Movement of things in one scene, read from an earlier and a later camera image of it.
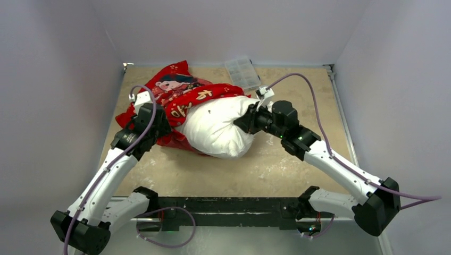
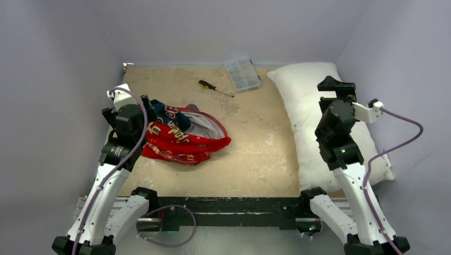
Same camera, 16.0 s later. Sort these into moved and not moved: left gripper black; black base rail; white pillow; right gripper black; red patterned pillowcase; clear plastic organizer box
Moved: left gripper black; right gripper black; white pillow; red patterned pillowcase
Not moved: clear plastic organizer box; black base rail
